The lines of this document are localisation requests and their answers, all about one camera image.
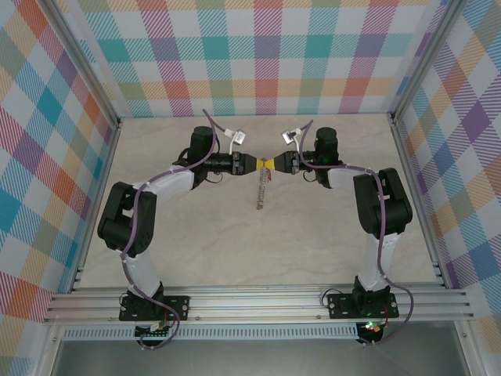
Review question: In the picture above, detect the metal plate with split rings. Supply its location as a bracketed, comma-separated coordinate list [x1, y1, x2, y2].
[253, 168, 274, 212]

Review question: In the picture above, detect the small electronics board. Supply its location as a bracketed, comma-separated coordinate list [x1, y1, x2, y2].
[135, 321, 173, 340]
[358, 320, 384, 342]

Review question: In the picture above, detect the grey metal panel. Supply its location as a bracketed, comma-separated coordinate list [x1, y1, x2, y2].
[50, 339, 470, 376]

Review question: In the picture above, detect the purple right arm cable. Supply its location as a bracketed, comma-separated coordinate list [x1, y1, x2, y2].
[297, 120, 416, 348]

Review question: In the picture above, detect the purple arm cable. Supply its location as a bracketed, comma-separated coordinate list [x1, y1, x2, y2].
[297, 120, 416, 348]
[119, 108, 236, 352]

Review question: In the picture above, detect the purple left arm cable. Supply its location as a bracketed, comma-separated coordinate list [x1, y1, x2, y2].
[119, 108, 236, 352]

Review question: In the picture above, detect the aluminium side rail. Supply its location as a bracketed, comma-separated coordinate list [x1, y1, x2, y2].
[68, 119, 124, 295]
[389, 117, 449, 289]

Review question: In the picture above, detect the long aluminium mounting rail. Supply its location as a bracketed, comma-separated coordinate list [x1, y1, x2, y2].
[42, 287, 474, 324]

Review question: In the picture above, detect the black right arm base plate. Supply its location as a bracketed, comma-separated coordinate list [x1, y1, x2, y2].
[326, 293, 399, 319]

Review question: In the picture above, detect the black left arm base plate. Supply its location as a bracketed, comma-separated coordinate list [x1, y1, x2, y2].
[119, 295, 191, 322]

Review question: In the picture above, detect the aluminium frame post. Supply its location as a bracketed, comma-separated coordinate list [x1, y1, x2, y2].
[389, 0, 465, 126]
[46, 0, 122, 128]

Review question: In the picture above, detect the white slotted cable duct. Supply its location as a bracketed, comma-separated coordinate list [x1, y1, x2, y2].
[62, 327, 359, 341]

